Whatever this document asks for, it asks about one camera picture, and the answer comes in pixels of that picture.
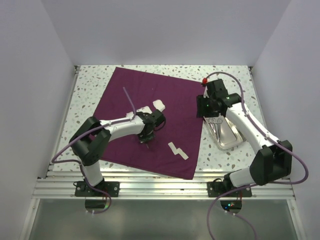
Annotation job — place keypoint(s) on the steel tweezers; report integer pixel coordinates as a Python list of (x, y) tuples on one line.
[(214, 125)]

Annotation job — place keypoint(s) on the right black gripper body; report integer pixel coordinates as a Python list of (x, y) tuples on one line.
[(205, 106)]

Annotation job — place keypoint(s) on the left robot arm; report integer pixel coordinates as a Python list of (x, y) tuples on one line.
[(92, 138)]

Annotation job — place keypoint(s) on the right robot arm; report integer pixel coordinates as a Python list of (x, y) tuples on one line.
[(272, 160)]

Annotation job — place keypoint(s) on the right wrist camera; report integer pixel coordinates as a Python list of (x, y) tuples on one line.
[(207, 90)]

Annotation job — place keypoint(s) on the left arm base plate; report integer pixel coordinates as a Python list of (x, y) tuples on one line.
[(111, 188)]

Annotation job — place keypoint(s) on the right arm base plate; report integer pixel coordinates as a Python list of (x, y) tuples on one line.
[(218, 187)]

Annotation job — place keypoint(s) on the white zigzag tape strip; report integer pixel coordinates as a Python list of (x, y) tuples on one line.
[(177, 151)]

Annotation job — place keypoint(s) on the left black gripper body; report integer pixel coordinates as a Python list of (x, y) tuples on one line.
[(144, 137)]

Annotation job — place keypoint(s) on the white gauze pad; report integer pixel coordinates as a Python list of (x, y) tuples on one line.
[(159, 105), (146, 109), (130, 115)]

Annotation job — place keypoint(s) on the stainless steel tray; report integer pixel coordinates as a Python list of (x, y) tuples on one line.
[(230, 136)]

